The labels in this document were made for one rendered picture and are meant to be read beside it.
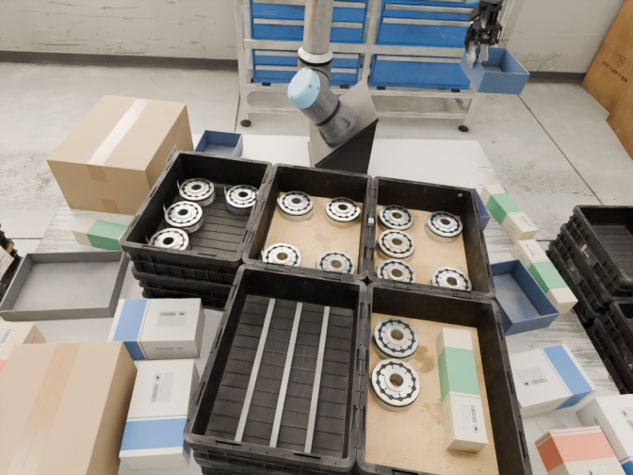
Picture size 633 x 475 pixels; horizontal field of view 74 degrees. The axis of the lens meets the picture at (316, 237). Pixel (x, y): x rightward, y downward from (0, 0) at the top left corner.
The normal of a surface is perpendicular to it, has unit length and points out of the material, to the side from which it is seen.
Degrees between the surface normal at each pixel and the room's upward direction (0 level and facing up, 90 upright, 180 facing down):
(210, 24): 90
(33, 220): 0
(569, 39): 90
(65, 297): 0
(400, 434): 0
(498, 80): 90
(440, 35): 90
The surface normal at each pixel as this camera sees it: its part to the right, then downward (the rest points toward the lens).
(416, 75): 0.05, 0.73
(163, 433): 0.07, -0.69
